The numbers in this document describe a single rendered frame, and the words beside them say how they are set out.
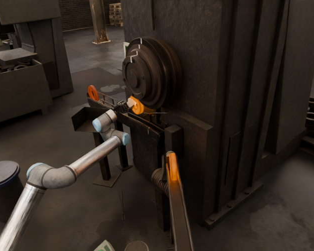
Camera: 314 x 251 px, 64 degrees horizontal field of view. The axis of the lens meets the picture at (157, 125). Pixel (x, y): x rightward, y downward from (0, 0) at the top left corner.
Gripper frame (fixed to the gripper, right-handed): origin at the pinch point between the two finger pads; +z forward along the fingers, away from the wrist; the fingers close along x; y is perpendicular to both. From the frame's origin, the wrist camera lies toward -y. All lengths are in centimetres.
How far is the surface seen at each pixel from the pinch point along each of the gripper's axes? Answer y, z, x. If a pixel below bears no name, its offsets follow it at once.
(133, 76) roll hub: 31.4, -4.5, -23.2
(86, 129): -14, -39, 30
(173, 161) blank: -2, -21, -68
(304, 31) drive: 16, 104, -71
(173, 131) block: -4.5, -3.2, -46.6
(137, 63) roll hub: 39.7, -1.3, -28.3
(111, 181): -74, -45, 24
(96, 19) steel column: -72, 245, 630
